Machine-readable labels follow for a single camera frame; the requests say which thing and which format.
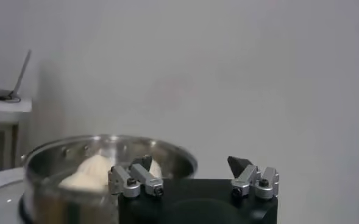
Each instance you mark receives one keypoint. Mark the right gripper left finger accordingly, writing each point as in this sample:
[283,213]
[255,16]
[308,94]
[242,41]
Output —
[145,178]

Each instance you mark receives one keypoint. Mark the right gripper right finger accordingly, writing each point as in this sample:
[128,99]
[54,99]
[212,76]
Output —
[247,178]

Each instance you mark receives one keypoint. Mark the stainless steel steamer basket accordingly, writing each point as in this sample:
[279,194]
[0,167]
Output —
[54,158]

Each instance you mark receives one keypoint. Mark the white side table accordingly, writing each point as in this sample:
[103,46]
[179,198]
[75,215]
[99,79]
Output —
[11,106]

